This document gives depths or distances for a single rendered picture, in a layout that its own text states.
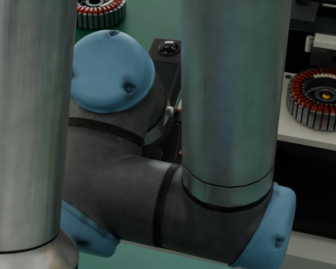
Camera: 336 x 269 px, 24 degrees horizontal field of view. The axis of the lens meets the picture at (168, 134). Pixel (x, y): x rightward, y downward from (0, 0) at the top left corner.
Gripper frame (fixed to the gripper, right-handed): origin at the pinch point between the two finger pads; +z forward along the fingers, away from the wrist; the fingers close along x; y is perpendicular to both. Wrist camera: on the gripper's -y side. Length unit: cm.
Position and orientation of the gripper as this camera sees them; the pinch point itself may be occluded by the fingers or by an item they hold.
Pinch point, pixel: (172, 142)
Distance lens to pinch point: 100.9
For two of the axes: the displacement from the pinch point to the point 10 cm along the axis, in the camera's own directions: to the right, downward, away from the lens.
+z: 1.6, 2.6, 9.5
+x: 9.7, 1.5, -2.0
